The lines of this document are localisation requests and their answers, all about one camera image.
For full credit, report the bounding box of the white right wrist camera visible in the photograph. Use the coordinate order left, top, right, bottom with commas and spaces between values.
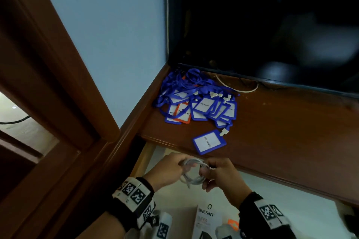
215, 223, 242, 239

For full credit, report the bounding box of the person's left forearm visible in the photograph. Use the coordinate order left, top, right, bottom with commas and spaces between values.
77, 211, 127, 239

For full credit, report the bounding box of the black television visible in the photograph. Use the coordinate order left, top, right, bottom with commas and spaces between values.
165, 0, 359, 99

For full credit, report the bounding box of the person's left hand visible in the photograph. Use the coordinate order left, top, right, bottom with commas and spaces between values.
143, 152, 197, 192

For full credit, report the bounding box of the black right wristband with markers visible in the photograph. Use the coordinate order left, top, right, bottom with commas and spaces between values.
238, 192, 298, 239

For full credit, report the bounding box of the pile of blue ID lanyards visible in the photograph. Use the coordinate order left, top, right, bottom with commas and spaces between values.
153, 68, 240, 131

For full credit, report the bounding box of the thin black cord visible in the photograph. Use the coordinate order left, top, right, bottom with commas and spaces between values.
0, 115, 31, 125

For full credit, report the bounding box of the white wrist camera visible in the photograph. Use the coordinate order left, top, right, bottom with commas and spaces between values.
140, 211, 173, 239
215, 223, 242, 239

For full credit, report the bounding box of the white charger box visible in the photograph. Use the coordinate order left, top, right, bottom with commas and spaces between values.
191, 204, 225, 239

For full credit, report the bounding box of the white cable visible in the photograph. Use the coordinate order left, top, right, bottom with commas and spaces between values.
179, 157, 216, 189

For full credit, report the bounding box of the thin beige cable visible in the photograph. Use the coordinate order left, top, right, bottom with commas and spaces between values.
214, 73, 259, 94

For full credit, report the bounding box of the blue badge holder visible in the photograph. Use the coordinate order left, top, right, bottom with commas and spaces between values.
192, 129, 229, 156

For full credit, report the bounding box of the person's right hand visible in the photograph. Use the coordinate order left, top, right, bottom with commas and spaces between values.
199, 157, 253, 209

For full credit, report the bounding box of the black left wristband with markers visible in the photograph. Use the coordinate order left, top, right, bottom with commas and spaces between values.
108, 176, 156, 231

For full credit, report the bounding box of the black wristband with markers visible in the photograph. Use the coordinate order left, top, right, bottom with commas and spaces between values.
238, 192, 298, 239
108, 176, 156, 231

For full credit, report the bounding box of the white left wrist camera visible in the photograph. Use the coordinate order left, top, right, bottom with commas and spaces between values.
140, 211, 173, 239

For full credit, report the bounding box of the wooden drawer with white bottom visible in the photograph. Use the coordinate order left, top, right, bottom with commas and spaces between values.
129, 142, 359, 239

